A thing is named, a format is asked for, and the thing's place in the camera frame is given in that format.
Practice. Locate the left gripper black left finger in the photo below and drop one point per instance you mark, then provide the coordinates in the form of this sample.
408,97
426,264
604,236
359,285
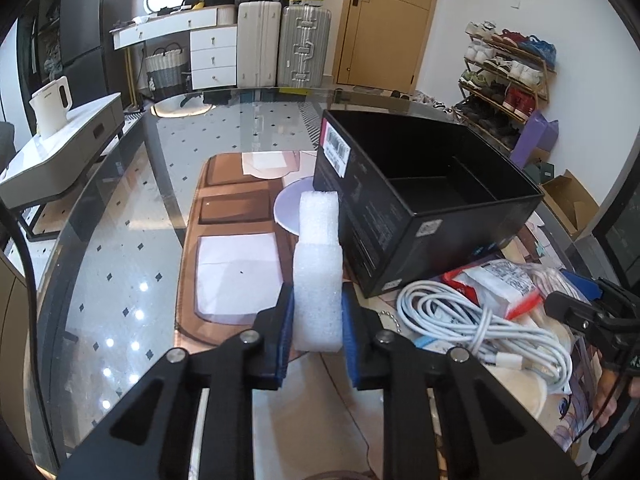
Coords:
149,434

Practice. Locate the white electric kettle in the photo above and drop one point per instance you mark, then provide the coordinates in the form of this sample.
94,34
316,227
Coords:
51,104

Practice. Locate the woven basket bag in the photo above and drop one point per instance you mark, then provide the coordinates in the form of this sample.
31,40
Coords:
167,71

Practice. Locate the anime printed table mat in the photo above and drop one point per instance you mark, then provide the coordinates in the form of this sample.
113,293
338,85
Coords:
235,259

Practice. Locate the person's right hand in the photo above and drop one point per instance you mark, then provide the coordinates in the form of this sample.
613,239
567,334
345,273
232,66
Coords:
605,402

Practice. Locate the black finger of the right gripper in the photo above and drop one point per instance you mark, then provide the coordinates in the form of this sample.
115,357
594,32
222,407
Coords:
585,318

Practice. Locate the red white snack packet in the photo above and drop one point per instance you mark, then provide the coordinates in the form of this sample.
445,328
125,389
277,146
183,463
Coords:
498,285

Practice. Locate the white foam block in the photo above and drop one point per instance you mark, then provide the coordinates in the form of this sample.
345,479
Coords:
318,275

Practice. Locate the brown cardboard box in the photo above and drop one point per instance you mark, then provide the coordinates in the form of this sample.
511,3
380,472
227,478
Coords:
570,202

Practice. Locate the silver aluminium suitcase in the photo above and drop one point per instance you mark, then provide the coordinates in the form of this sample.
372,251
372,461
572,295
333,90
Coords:
304,40

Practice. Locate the black refrigerator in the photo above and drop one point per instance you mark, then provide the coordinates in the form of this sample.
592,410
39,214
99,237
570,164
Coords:
91,64

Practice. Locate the purple paper bag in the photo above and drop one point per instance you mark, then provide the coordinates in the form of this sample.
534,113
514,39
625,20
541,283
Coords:
536,141

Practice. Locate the wooden door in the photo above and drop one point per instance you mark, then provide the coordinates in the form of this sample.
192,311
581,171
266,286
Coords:
381,43

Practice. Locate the shoe rack with shoes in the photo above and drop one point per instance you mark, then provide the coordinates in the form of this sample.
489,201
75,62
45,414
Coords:
505,82

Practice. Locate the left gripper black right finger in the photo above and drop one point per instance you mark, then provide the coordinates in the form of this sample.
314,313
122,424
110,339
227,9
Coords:
444,415

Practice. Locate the black cardboard box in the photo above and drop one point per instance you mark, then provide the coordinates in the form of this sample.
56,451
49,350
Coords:
418,196

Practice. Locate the white low side cabinet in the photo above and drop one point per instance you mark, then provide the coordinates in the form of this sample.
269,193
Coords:
47,168

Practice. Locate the white drawer desk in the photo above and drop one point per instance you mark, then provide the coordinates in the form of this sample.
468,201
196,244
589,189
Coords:
213,42

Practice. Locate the white suitcase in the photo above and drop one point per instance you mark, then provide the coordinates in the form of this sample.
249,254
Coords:
258,42

